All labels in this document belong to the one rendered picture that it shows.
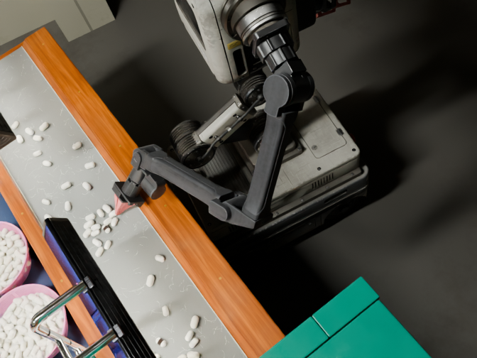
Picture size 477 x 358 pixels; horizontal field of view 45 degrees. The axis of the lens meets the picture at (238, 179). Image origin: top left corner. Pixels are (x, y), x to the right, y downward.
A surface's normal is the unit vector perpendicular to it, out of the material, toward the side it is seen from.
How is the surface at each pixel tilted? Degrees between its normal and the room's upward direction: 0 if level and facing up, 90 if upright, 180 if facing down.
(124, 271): 0
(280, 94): 52
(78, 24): 90
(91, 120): 0
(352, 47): 0
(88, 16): 90
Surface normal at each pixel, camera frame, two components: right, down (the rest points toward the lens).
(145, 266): -0.16, -0.46
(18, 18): 0.44, 0.76
